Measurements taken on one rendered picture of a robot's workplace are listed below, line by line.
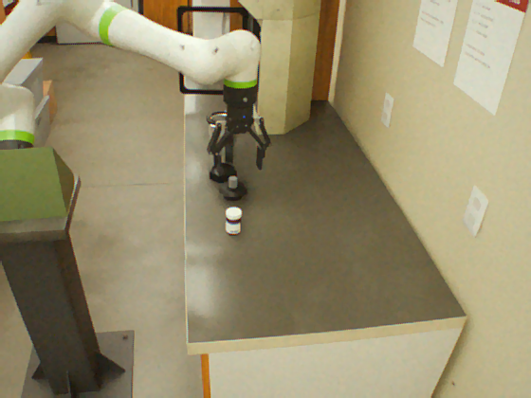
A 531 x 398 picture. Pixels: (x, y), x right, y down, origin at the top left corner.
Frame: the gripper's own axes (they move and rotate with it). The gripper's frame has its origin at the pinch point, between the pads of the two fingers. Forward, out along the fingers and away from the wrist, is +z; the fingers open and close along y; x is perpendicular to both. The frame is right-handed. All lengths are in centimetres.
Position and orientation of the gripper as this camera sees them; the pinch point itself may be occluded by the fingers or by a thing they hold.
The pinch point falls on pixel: (239, 166)
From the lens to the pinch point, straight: 140.9
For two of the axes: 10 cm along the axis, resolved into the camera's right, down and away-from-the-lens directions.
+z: -0.4, 8.3, 5.6
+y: -9.4, 1.6, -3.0
